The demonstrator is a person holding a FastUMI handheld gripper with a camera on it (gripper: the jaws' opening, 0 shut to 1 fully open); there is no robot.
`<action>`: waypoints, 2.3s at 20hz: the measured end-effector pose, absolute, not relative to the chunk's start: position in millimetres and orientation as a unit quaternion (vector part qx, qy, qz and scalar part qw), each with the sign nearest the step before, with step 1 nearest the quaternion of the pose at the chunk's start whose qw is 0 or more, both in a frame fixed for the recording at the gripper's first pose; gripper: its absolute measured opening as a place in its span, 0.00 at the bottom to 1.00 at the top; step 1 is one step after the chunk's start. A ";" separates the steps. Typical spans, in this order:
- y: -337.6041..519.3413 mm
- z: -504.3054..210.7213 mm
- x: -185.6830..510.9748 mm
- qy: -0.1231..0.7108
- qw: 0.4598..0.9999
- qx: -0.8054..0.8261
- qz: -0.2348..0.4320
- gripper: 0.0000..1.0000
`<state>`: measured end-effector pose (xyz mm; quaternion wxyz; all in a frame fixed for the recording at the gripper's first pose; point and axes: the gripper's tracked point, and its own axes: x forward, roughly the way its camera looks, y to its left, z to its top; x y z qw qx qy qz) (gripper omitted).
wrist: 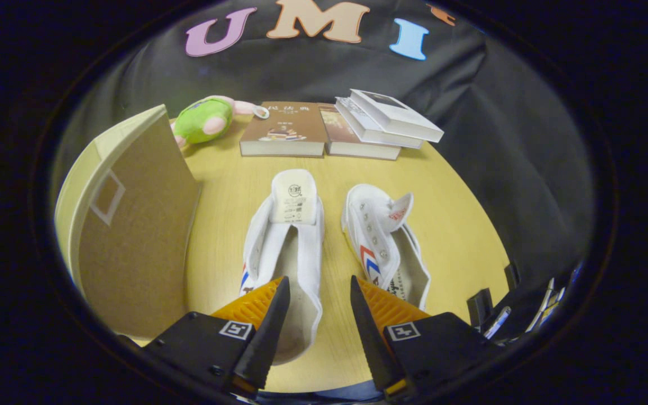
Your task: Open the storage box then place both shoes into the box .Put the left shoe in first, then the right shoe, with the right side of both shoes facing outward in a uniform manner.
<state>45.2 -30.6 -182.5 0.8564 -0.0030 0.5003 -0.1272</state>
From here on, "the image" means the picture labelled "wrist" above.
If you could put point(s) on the white book with patterned cover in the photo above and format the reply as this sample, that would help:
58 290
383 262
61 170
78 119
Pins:
366 130

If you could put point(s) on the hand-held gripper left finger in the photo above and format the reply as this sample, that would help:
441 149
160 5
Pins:
268 337

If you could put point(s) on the white book with dark picture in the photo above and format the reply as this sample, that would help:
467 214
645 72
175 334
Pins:
394 112

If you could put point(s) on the brown book with cover picture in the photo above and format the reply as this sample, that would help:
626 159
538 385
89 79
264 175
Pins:
290 121

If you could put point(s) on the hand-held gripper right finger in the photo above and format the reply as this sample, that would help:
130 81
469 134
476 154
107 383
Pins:
372 337

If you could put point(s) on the black block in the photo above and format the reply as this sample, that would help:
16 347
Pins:
480 308
512 275

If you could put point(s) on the white canvas shoe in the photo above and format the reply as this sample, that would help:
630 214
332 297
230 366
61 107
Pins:
307 247
380 225

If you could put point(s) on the beige fabric storage box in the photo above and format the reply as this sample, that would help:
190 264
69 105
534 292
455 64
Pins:
138 253

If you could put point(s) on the brown book under white books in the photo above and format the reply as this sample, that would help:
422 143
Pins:
338 132

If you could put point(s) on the white and blue object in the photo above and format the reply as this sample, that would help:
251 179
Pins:
543 306

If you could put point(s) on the person's blue clothing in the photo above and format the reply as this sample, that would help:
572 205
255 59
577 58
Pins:
324 395

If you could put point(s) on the green and pink plush toy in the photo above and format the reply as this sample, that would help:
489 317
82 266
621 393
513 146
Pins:
206 118

